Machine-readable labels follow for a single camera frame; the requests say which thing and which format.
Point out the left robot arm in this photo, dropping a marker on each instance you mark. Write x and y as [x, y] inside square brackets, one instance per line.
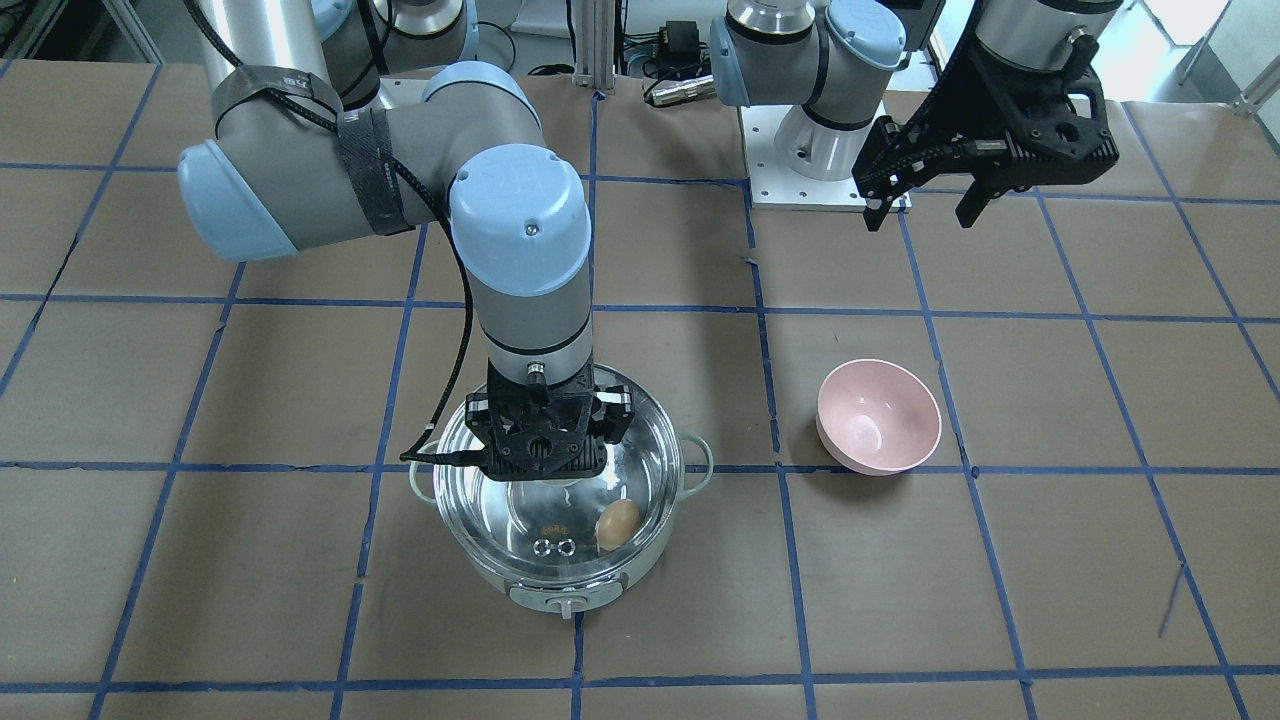
[835, 61]

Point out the silver cylindrical connector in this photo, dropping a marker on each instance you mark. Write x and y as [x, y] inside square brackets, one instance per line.
[680, 92]

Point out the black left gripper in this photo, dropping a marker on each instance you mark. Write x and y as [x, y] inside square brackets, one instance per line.
[962, 102]

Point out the black power adapter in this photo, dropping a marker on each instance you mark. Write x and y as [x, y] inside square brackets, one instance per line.
[679, 44]

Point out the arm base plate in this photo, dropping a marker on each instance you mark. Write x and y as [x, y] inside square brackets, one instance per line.
[800, 185]

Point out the pale green electric pot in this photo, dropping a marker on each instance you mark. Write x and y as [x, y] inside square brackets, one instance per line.
[570, 540]

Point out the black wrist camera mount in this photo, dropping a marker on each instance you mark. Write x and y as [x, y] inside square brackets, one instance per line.
[545, 445]
[1057, 129]

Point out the aluminium frame post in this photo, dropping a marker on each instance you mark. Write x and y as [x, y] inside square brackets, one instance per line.
[594, 26]

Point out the brown egg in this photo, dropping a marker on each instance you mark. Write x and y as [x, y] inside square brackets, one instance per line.
[620, 521]

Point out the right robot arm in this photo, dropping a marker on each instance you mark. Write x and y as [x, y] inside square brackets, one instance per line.
[289, 169]

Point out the pink bowl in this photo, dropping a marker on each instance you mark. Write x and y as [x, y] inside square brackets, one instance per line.
[877, 417]

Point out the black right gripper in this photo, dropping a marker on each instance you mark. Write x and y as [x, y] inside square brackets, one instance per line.
[613, 413]

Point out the glass pot lid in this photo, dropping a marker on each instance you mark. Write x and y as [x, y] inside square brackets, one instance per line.
[560, 490]

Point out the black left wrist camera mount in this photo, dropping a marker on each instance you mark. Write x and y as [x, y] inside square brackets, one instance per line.
[1057, 129]

